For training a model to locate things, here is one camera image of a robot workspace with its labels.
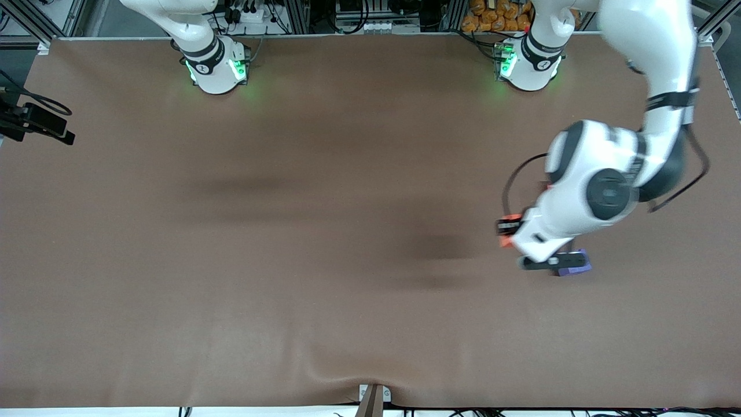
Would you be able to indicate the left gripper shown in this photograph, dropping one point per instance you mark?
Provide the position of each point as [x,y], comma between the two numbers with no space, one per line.
[513,226]

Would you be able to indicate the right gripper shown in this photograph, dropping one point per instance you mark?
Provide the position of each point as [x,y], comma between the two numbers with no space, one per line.
[13,120]

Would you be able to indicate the orange foam block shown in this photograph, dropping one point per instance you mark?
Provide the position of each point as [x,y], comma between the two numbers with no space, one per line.
[506,242]

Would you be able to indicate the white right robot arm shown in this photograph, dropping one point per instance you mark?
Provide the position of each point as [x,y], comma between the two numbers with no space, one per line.
[214,75]

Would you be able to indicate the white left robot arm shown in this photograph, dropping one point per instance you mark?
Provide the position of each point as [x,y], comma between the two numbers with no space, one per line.
[648,35]

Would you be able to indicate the purple foam block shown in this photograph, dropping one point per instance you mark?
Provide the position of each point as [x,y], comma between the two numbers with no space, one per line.
[576,271]

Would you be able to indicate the orange mesh bag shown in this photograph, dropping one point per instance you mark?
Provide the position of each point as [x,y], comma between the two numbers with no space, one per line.
[492,20]

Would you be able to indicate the white power strip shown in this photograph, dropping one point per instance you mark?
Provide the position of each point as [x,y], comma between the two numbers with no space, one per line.
[252,16]

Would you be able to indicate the brown table mat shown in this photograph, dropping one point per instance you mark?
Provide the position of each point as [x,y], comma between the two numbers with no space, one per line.
[289,289]

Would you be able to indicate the white terminal block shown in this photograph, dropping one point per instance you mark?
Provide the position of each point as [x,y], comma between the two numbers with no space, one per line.
[393,26]

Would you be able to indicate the white corner bracket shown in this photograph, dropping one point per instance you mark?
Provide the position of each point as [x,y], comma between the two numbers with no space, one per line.
[44,48]
[707,38]

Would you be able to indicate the aluminium frame profile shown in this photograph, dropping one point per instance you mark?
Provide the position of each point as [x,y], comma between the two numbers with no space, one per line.
[35,23]
[721,17]

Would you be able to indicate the aluminium frame post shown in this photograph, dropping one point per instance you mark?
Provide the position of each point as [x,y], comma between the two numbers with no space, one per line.
[296,16]
[454,14]

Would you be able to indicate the metal bracket with brown strip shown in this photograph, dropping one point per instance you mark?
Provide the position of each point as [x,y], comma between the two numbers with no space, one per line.
[373,402]

